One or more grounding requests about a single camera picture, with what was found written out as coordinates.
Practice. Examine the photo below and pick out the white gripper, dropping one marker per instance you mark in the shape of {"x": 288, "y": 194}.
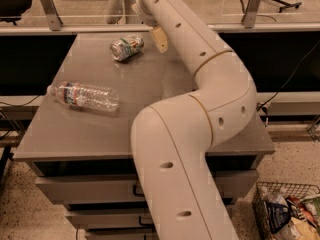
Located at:
{"x": 145, "y": 13}

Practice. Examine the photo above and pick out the clear plastic water bottle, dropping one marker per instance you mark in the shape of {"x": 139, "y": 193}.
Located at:
{"x": 87, "y": 96}

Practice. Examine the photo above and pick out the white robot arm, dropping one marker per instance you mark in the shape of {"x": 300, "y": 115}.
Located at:
{"x": 170, "y": 138}

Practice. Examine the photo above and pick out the grey drawer cabinet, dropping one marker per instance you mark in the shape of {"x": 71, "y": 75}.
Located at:
{"x": 62, "y": 141}

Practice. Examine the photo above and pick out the black office chair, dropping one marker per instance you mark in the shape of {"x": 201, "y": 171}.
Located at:
{"x": 12, "y": 10}

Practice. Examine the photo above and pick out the blue snack bag in basket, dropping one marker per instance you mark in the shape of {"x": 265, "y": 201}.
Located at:
{"x": 278, "y": 211}

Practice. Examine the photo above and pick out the red snack bag in basket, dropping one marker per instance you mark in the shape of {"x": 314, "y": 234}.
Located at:
{"x": 299, "y": 210}

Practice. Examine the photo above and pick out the yellow snack bag in basket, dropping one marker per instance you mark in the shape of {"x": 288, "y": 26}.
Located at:
{"x": 298, "y": 230}

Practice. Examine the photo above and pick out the right metal bracket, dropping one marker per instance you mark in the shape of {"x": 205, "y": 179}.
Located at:
{"x": 249, "y": 18}

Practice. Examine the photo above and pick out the metal bracket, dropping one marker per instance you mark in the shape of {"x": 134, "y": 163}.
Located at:
{"x": 53, "y": 20}
{"x": 249, "y": 18}

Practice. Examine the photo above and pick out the left metal bracket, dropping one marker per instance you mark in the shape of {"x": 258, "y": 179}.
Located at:
{"x": 53, "y": 20}

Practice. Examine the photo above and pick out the top drawer with black handle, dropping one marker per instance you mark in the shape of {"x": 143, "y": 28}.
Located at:
{"x": 125, "y": 188}

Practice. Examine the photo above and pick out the drawer with black handle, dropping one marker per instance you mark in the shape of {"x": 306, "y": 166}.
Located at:
{"x": 125, "y": 188}
{"x": 107, "y": 216}
{"x": 122, "y": 234}

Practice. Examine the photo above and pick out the wire basket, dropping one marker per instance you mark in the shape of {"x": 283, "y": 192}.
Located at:
{"x": 306, "y": 193}

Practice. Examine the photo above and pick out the middle drawer with black handle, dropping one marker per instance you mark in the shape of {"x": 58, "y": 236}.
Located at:
{"x": 107, "y": 216}

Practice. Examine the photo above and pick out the bottom drawer with black handle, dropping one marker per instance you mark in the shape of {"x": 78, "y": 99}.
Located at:
{"x": 122, "y": 234}

